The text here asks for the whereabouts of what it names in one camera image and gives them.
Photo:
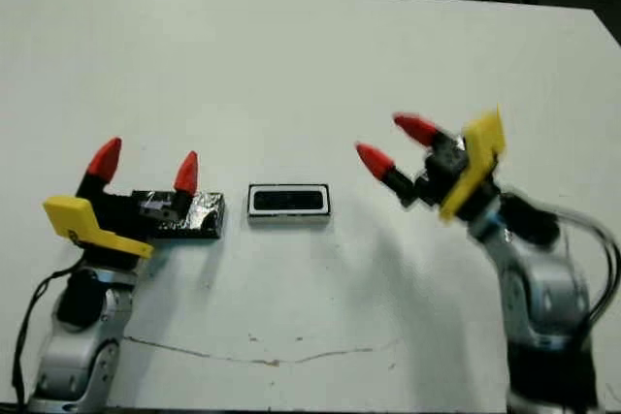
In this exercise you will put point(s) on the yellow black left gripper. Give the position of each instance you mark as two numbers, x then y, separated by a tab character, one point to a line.
119	213

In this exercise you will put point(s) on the white camera box base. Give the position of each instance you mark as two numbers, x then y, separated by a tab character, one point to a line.
288	220

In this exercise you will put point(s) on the black camera box lid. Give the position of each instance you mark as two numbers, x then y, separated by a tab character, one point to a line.
206	220

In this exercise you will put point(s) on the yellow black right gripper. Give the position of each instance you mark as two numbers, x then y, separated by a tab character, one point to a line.
475	167

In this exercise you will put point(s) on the small black camera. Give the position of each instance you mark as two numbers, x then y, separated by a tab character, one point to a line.
286	200

